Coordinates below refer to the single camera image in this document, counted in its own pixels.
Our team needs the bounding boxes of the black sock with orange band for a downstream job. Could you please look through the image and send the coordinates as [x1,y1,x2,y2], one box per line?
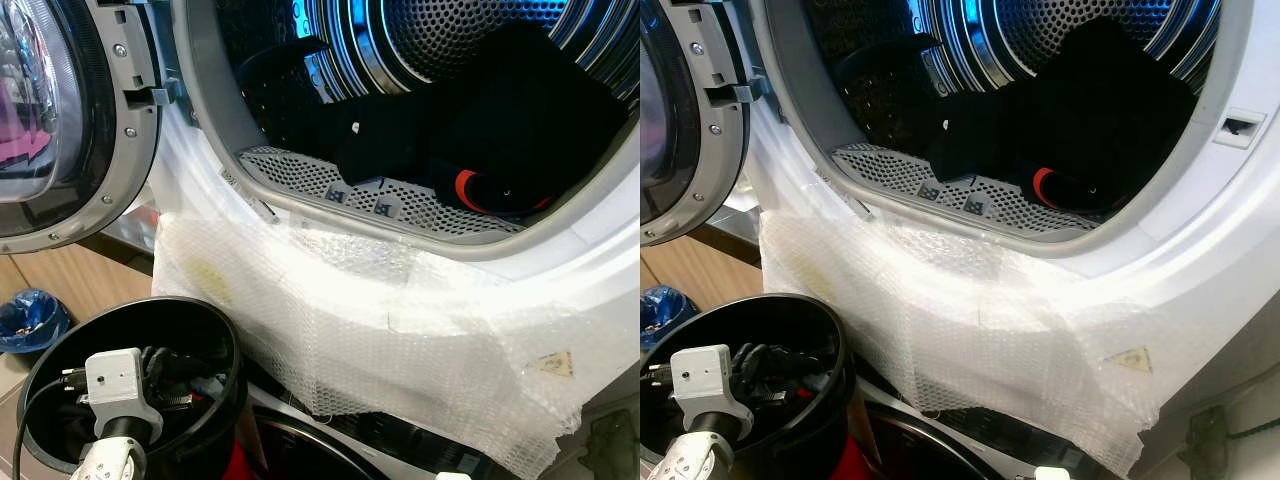
[430,158,556,216]
[1010,160,1131,213]

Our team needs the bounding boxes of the grey perforated lint filter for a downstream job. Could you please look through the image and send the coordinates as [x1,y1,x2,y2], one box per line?
[830,143,1101,231]
[238,146,531,239]

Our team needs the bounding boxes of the small black cloth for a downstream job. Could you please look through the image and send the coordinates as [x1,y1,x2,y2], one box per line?
[925,95,1011,183]
[335,93,423,186]

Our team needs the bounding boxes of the black clothes pile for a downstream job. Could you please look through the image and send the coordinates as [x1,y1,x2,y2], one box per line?
[240,25,631,216]
[835,20,1201,211]

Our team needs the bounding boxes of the bin with blue bag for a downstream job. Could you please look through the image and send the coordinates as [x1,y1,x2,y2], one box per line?
[640,285,691,341]
[0,288,71,354]

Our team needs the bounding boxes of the dark round appliance door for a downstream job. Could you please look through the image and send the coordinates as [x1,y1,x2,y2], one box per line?
[860,400,1101,480]
[250,410,501,480]

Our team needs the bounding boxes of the white washing machine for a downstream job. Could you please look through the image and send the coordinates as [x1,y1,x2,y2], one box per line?
[148,0,641,471]
[745,0,1280,471]

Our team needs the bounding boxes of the yellow triangle warning sticker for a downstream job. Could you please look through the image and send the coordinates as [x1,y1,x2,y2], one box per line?
[1107,346,1153,375]
[528,350,575,379]

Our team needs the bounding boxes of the round grey washer door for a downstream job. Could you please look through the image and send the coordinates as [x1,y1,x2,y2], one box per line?
[0,0,186,254]
[640,0,771,248]

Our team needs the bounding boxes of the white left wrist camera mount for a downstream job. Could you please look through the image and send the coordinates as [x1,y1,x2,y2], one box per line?
[669,345,754,441]
[84,348,164,446]

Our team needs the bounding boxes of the black plug box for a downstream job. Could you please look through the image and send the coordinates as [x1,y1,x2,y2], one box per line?
[1185,405,1231,480]

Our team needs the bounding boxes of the clear bubble wrap sheet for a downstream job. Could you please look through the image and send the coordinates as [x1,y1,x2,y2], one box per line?
[760,215,1166,476]
[152,215,591,479]

